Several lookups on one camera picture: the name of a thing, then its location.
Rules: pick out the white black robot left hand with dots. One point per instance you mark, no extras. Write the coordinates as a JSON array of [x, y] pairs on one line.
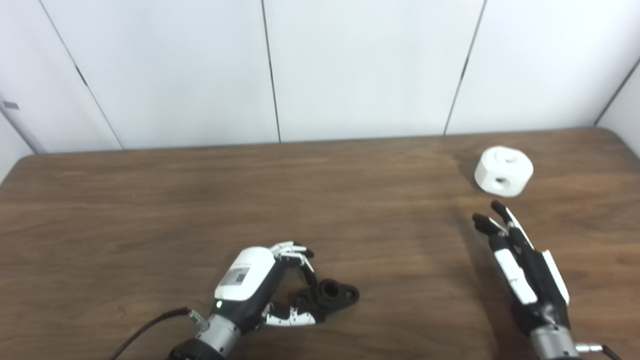
[[245, 277]]

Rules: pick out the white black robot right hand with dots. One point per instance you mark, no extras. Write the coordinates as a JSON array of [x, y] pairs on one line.
[[530, 285]]

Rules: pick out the black flanged holder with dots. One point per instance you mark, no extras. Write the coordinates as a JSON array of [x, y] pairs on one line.
[[332, 295]]

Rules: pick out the round white piece with holes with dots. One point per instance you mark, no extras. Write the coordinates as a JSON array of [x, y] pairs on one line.
[[492, 167]]

